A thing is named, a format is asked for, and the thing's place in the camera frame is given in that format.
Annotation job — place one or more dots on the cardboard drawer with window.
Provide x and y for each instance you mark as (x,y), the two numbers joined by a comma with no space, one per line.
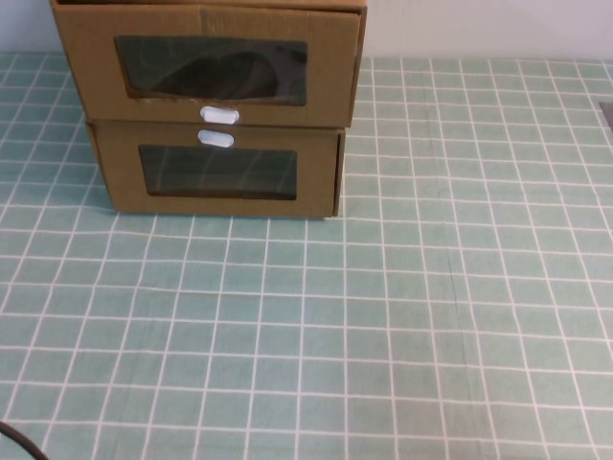
(325,72)

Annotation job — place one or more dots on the cardboard shoe box with window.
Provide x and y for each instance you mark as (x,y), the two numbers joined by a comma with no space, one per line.
(316,182)

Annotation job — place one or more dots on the cardboard shoe box shell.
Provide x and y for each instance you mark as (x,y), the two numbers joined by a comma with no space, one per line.
(363,19)

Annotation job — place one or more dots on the dark grey flat object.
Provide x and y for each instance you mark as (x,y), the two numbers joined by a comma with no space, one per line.
(608,117)

